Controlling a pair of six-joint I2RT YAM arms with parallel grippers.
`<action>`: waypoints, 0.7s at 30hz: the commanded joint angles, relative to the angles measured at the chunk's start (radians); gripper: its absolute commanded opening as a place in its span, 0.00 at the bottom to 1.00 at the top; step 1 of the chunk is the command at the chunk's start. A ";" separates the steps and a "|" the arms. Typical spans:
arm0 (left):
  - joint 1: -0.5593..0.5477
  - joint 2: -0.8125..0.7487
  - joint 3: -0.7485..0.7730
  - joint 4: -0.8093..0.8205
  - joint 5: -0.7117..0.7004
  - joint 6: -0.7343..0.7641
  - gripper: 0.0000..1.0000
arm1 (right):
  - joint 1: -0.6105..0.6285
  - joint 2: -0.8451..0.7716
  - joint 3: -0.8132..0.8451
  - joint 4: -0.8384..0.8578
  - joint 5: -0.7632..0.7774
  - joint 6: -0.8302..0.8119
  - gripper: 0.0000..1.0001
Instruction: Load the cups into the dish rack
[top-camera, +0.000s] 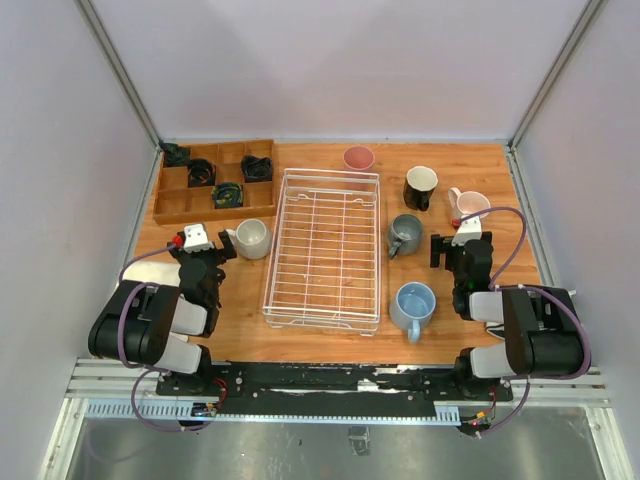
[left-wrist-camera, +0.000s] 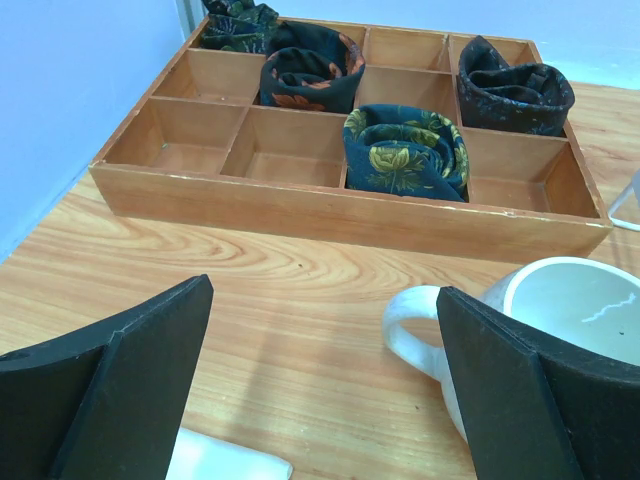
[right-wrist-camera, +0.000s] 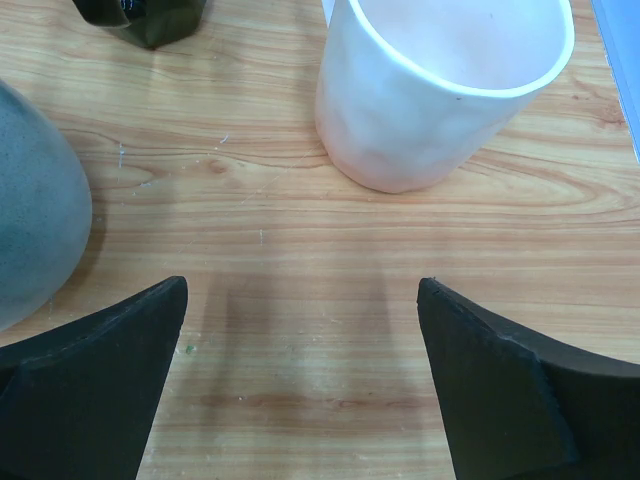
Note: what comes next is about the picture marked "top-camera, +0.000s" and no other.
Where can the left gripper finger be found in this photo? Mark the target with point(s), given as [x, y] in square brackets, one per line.
[176, 247]
[227, 251]

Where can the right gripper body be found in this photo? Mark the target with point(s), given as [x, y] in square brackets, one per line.
[452, 258]

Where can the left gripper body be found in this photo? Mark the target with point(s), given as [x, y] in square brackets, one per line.
[212, 258]

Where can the white speckled mug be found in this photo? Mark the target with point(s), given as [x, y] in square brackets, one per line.
[252, 239]

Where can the grey-green speckled mug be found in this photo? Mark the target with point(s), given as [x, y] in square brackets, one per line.
[404, 235]

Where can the light pink mug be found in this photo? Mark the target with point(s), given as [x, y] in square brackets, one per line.
[466, 203]

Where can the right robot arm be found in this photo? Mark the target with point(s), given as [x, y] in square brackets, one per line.
[542, 337]

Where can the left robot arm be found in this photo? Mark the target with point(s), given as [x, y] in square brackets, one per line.
[142, 322]

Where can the cream folded cloth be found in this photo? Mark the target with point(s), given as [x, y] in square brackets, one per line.
[154, 272]

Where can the black mug white inside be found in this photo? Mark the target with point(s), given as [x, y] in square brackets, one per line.
[420, 183]

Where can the rolled blue yellow tie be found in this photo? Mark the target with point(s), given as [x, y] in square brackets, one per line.
[228, 195]

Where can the light blue mug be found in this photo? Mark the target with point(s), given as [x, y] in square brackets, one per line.
[412, 308]

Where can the black white striped cloth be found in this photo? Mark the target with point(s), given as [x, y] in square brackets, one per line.
[495, 329]

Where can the wooden compartment tray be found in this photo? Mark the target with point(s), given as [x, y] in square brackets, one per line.
[176, 203]

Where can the rolled black patterned tie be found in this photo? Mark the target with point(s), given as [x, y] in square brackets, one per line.
[256, 169]

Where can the rolled dark green tie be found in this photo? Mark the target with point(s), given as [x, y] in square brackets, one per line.
[175, 155]

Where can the pink tumbler cup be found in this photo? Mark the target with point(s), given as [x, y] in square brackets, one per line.
[358, 159]

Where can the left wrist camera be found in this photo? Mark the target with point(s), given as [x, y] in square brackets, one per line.
[196, 238]

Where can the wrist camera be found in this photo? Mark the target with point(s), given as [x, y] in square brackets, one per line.
[196, 238]
[470, 229]

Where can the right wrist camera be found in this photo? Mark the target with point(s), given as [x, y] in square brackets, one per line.
[470, 229]

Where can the white wire dish rack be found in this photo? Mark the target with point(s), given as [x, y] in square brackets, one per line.
[325, 260]

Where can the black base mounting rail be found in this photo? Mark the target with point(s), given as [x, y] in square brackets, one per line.
[337, 390]

